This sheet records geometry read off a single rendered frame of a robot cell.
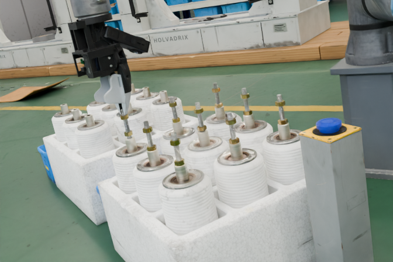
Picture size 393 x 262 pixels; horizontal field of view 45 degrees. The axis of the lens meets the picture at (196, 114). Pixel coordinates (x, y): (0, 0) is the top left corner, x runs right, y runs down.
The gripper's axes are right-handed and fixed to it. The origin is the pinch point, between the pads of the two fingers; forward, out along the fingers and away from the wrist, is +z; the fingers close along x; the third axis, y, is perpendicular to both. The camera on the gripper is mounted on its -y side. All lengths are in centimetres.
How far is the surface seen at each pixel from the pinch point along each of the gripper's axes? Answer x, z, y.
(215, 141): 14.8, 9.7, -10.8
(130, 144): 0.9, 7.9, 1.3
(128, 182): 2.4, 15.2, 4.7
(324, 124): 43.9, 2.1, -9.9
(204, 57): -153, 28, -149
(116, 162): 0.5, 10.6, 5.4
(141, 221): 16.6, 17.1, 11.2
